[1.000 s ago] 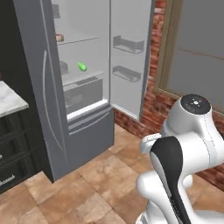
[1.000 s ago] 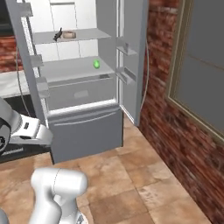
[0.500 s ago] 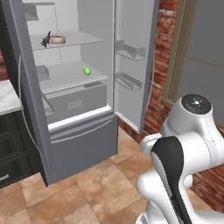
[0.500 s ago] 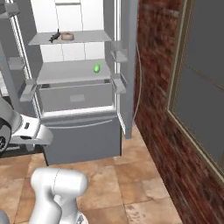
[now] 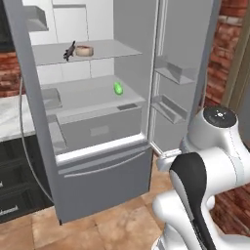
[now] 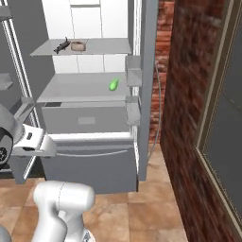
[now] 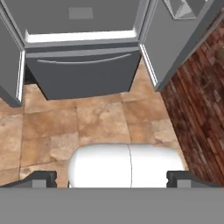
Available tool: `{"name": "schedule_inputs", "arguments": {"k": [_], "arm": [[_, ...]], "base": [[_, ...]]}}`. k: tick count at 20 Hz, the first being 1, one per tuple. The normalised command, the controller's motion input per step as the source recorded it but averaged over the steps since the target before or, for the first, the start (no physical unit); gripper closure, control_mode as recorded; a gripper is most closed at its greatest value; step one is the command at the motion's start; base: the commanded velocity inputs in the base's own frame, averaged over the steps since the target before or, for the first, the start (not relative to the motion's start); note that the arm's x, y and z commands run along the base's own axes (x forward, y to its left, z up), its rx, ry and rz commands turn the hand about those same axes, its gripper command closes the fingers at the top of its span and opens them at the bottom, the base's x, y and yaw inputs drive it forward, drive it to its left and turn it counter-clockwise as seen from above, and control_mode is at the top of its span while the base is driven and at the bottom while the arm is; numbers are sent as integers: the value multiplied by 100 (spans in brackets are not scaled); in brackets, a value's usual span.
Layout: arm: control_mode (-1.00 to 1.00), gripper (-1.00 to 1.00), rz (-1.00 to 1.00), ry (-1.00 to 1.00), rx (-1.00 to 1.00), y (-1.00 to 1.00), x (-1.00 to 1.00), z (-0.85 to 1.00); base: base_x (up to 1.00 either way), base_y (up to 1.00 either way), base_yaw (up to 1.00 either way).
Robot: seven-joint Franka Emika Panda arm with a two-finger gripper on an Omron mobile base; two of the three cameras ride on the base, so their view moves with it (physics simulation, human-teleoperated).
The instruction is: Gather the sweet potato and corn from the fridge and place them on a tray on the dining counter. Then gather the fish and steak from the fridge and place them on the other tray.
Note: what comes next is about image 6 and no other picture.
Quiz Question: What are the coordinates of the grey fridge door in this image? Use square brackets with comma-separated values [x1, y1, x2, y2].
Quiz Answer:
[125, 0, 159, 182]
[0, 0, 57, 185]

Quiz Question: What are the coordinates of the grey freezer drawer front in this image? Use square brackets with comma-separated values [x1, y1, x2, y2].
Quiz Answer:
[40, 138, 139, 195]

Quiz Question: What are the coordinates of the curved grey fridge door handle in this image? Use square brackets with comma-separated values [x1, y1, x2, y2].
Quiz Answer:
[147, 60, 163, 160]

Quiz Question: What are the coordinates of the grey glass fridge shelf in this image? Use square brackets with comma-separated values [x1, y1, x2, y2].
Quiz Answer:
[29, 38, 132, 58]
[36, 72, 132, 104]

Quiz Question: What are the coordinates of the dark panel with beige frame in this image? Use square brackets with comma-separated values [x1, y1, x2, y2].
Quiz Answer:
[194, 0, 242, 235]

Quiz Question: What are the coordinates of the grey freezer drawer handle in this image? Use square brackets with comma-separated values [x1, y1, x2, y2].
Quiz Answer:
[56, 149, 130, 158]

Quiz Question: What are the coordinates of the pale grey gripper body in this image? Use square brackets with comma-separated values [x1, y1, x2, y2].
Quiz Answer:
[12, 133, 58, 158]

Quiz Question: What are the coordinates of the grey crisper drawer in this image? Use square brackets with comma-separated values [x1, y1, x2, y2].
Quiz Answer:
[41, 105, 131, 134]

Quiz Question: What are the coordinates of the dark grey fish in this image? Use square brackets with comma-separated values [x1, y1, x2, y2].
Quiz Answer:
[53, 36, 71, 55]

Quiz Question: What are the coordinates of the grey door bin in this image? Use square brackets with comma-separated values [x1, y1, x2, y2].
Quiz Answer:
[12, 96, 36, 122]
[0, 72, 14, 92]
[125, 95, 142, 127]
[125, 55, 143, 88]

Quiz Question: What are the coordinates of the grey left fridge door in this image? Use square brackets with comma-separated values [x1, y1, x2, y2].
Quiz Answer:
[0, 0, 57, 185]

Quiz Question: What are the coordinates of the grey open fridge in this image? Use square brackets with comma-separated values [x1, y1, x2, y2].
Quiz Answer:
[0, 0, 159, 195]

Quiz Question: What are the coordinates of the brown steak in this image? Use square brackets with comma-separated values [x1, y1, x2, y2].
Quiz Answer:
[70, 41, 87, 52]

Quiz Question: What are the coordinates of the grey right fridge door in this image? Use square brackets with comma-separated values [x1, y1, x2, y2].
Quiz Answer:
[125, 0, 159, 182]

